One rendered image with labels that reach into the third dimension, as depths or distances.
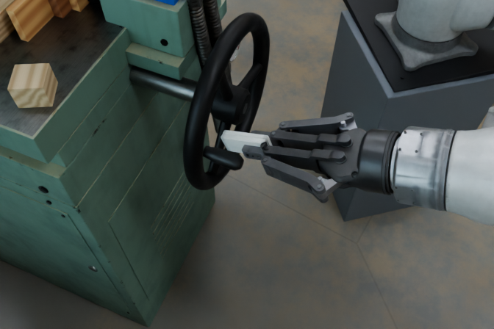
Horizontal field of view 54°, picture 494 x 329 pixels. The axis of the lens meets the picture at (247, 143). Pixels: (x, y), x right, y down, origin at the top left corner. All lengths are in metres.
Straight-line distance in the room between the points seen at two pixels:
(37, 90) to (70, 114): 0.06
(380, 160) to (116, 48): 0.43
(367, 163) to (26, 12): 0.53
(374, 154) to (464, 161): 0.09
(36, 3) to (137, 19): 0.15
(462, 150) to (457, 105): 0.72
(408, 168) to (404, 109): 0.63
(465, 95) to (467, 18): 0.20
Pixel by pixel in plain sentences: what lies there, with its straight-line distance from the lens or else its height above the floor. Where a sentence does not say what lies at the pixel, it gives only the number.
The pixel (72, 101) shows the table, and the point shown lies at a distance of 0.72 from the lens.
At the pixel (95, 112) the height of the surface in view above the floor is 0.83.
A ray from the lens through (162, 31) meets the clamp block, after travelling 0.75.
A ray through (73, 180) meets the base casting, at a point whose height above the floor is 0.77.
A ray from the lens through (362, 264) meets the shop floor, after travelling 1.55.
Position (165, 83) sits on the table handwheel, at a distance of 0.80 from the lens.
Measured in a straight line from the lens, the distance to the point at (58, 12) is 0.83.
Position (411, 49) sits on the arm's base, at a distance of 1.17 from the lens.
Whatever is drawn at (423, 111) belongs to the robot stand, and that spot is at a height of 0.53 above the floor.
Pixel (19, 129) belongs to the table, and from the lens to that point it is 0.70.
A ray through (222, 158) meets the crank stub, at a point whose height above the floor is 0.84.
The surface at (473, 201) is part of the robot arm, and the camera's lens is 0.53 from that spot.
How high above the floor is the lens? 1.40
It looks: 55 degrees down
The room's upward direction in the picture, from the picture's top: straight up
